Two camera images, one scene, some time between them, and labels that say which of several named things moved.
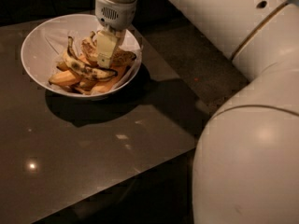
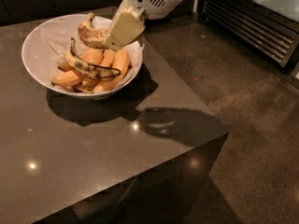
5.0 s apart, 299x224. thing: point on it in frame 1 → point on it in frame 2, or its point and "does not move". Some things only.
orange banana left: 67,77 does not move
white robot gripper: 116,13 → 154,1
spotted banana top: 118,58 → 92,35
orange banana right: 106,85 does not move
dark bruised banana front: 86,70 does not move
